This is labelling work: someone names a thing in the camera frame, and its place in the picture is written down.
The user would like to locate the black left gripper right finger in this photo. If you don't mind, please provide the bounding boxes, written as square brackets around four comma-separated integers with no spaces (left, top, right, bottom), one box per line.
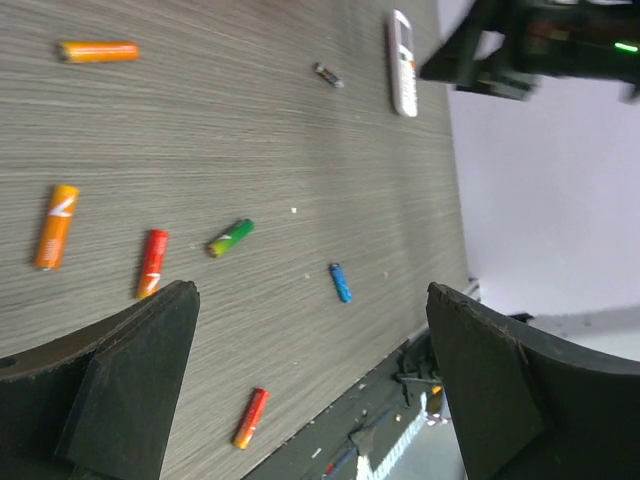
[426,283,639,479]

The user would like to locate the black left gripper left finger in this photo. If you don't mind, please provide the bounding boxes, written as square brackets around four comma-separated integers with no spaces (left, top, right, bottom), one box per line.
[1,281,200,479]

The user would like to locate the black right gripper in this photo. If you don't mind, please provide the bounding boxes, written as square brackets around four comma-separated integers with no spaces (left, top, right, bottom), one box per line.
[418,0,639,103]

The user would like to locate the white air conditioner remote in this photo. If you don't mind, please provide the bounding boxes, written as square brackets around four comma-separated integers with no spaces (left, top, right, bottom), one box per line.
[388,9,418,118]

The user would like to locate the blue battery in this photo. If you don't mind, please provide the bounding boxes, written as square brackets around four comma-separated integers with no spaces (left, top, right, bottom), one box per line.
[329,263,352,303]

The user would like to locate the red orange battery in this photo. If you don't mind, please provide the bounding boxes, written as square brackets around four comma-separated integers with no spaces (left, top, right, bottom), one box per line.
[136,229,169,299]

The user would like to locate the orange battery left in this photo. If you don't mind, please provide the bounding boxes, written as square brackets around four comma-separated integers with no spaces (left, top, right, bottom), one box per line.
[232,388,270,450]

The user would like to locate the orange battery upper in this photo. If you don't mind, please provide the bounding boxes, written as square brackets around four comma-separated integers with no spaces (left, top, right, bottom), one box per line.
[34,184,79,271]

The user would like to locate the small dark battery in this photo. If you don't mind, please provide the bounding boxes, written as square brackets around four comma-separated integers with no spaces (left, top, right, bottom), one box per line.
[313,62,344,88]

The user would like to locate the green battery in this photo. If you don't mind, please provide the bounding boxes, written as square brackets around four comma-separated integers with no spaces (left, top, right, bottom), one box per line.
[206,218,254,258]

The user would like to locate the orange battery near tray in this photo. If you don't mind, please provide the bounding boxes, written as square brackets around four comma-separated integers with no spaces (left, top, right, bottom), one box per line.
[56,41,140,64]

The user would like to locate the white cable duct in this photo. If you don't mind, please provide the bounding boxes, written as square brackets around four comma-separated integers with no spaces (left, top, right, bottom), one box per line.
[356,393,428,480]

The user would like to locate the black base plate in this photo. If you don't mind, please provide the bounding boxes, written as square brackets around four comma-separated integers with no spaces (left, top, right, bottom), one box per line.
[245,330,449,479]

